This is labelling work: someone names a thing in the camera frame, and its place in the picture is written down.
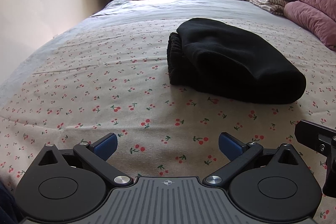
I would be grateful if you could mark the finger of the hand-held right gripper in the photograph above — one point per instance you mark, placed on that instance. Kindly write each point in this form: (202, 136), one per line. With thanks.
(307, 133)

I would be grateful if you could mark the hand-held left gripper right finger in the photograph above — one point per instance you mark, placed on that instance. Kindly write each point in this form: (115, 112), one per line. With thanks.
(229, 146)

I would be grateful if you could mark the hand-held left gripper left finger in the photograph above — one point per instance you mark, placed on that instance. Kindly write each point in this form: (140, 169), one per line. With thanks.
(105, 146)

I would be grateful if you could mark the black pants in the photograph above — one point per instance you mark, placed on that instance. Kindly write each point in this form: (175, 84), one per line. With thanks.
(236, 69)

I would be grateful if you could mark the cherry print cloth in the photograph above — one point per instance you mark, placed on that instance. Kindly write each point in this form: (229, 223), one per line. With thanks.
(131, 82)

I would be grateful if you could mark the dark blue clothing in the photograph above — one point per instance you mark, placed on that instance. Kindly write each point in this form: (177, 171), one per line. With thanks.
(6, 205)

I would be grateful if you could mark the mauve grey folded quilt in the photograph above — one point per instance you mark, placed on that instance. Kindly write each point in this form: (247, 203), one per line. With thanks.
(312, 11)

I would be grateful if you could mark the striped folded blanket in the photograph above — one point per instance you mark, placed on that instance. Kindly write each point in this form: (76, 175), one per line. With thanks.
(267, 3)

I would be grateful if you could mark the grey bed sheet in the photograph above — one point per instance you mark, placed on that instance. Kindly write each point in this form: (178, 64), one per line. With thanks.
(170, 7)

